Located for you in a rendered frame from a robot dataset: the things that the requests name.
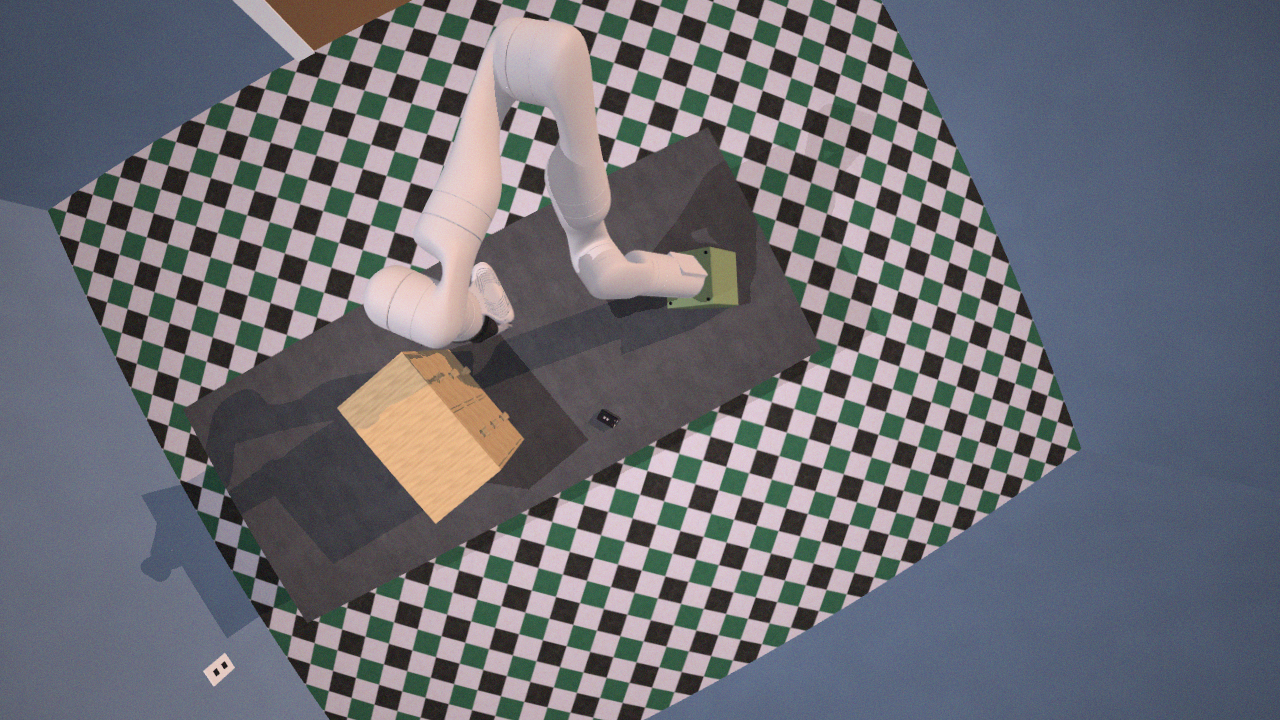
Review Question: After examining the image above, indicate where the light wooden chest of drawers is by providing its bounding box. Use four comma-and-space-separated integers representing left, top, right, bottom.
337, 350, 524, 523

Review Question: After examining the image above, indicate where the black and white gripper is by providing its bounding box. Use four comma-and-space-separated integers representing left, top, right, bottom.
453, 263, 515, 343

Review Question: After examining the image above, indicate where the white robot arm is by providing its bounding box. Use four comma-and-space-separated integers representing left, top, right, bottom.
364, 17, 708, 348

